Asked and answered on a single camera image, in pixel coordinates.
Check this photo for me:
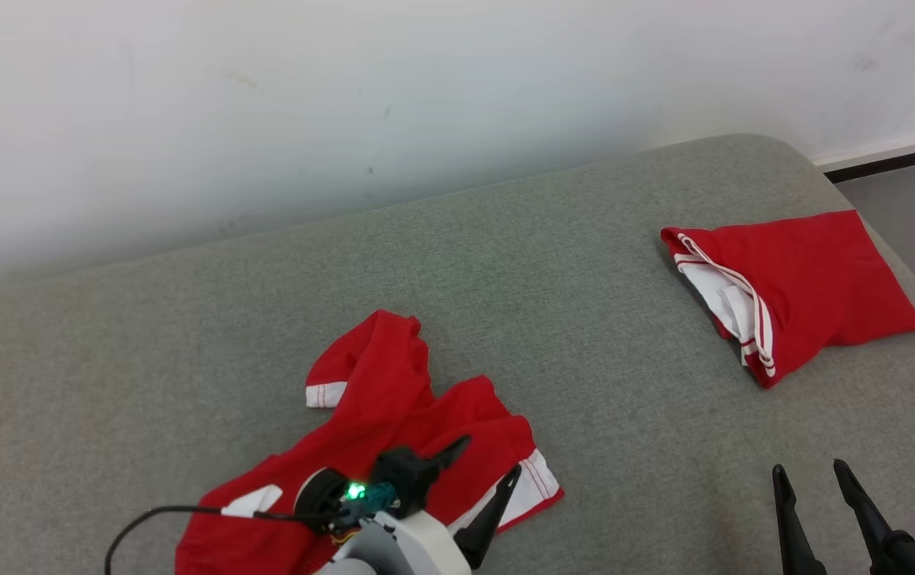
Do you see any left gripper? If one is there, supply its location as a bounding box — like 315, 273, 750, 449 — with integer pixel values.
294, 434, 523, 570

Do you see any red white basketball jersey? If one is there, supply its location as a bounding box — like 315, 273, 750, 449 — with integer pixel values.
660, 209, 915, 391

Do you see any teal left camera connector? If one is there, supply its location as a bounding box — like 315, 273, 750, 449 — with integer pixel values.
336, 482, 400, 524

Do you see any grey fabric table cover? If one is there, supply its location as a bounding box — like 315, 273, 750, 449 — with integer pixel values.
0, 133, 915, 575

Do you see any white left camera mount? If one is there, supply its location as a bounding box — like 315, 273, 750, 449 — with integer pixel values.
322, 510, 472, 575

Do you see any black white baseboard strip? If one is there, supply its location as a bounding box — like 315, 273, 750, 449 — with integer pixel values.
813, 128, 915, 184

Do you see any black left camera cable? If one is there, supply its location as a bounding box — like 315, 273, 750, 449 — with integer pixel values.
105, 505, 339, 575

